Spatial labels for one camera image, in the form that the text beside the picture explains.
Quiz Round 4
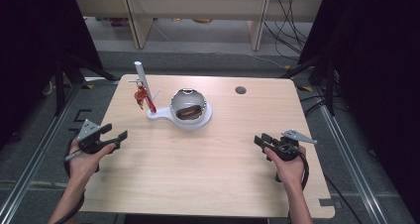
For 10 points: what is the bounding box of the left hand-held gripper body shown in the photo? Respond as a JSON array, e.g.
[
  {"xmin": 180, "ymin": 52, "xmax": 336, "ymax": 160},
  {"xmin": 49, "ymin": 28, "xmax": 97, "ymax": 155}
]
[{"xmin": 75, "ymin": 119, "xmax": 115, "ymax": 156}]

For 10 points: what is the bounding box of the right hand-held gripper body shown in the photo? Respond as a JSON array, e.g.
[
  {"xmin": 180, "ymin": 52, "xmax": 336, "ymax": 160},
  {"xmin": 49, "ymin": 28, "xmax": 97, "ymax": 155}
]
[{"xmin": 270, "ymin": 128, "xmax": 318, "ymax": 163}]

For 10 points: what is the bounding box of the white key hook stand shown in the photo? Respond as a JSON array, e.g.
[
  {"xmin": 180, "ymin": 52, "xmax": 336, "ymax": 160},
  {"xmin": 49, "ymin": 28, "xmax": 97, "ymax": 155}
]
[{"xmin": 128, "ymin": 60, "xmax": 213, "ymax": 131}]

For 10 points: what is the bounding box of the person's right hand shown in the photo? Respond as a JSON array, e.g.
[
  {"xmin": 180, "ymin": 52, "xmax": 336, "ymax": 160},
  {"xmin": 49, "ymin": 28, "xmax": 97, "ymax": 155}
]
[{"xmin": 263, "ymin": 145, "xmax": 307, "ymax": 189}]

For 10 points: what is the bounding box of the person's left hand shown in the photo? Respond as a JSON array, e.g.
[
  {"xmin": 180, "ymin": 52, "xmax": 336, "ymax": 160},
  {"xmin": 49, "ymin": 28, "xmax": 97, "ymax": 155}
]
[{"xmin": 67, "ymin": 140, "xmax": 118, "ymax": 186}]

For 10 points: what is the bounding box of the black metal stand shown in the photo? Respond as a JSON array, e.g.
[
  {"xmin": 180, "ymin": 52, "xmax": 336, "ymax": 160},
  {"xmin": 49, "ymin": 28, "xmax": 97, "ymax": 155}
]
[
  {"xmin": 53, "ymin": 51, "xmax": 121, "ymax": 117},
  {"xmin": 280, "ymin": 51, "xmax": 339, "ymax": 117}
]

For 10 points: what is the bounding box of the black curtain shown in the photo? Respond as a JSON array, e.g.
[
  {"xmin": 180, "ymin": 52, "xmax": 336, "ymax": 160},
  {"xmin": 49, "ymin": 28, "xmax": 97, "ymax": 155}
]
[
  {"xmin": 297, "ymin": 0, "xmax": 420, "ymax": 217},
  {"xmin": 0, "ymin": 0, "xmax": 104, "ymax": 149}
]

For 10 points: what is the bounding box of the light wooden shelf unit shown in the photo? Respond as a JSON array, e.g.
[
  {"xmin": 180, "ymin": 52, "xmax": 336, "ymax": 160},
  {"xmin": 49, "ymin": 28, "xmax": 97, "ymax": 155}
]
[{"xmin": 72, "ymin": 0, "xmax": 325, "ymax": 52}]

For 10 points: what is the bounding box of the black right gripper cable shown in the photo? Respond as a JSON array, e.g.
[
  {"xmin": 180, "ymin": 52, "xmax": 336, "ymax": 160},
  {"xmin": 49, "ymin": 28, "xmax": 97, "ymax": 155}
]
[{"xmin": 274, "ymin": 144, "xmax": 311, "ymax": 190}]

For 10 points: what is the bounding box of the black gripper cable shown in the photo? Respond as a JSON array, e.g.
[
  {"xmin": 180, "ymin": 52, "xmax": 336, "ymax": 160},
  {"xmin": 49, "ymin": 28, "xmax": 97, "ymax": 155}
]
[
  {"xmin": 53, "ymin": 134, "xmax": 86, "ymax": 224},
  {"xmin": 274, "ymin": 144, "xmax": 311, "ymax": 190}
]

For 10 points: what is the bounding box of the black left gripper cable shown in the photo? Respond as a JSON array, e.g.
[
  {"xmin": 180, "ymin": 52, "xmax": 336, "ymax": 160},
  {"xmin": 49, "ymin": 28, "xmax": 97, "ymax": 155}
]
[{"xmin": 53, "ymin": 134, "xmax": 86, "ymax": 224}]

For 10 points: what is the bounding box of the aluminium floor rail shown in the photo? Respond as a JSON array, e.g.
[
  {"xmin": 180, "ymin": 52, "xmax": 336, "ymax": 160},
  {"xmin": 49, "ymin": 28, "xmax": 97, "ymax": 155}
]
[
  {"xmin": 310, "ymin": 84, "xmax": 391, "ymax": 224},
  {"xmin": 0, "ymin": 82, "xmax": 83, "ymax": 224}
]

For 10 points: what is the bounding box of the black floor cable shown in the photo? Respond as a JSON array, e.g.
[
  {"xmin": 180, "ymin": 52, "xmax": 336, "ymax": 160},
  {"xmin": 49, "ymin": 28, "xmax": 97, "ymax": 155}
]
[{"xmin": 321, "ymin": 171, "xmax": 365, "ymax": 224}]

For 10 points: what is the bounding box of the bundle of black hanging cables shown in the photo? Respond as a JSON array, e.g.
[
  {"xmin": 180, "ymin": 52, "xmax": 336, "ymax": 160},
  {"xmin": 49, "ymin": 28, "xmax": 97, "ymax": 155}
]
[{"xmin": 262, "ymin": 0, "xmax": 315, "ymax": 62}]

